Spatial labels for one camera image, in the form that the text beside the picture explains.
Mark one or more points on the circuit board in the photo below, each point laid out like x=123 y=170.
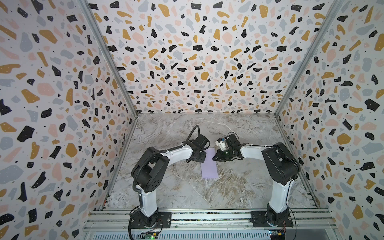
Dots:
x=148 y=236
x=277 y=234

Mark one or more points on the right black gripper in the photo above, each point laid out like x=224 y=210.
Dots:
x=221 y=156

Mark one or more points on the lilac square paper sheet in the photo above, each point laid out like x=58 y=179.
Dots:
x=209 y=167

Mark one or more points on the right circuit board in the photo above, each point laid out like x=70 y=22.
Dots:
x=277 y=234

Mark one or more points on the aluminium corner post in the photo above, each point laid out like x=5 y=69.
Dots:
x=331 y=14
x=84 y=5

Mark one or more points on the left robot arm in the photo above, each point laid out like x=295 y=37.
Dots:
x=149 y=171

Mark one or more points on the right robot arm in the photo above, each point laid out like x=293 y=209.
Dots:
x=282 y=166

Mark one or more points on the right aluminium corner post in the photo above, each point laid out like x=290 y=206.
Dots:
x=331 y=14

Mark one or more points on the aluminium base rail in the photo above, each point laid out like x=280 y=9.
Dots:
x=212 y=224

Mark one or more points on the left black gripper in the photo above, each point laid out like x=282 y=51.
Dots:
x=202 y=159

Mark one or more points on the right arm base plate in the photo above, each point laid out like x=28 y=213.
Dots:
x=264 y=219

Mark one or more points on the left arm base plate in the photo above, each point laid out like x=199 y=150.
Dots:
x=159 y=220

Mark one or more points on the left circuit board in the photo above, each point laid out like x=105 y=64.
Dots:
x=148 y=236

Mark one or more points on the left aluminium corner post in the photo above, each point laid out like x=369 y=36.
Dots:
x=84 y=5

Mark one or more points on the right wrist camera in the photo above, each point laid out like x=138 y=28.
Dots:
x=221 y=144

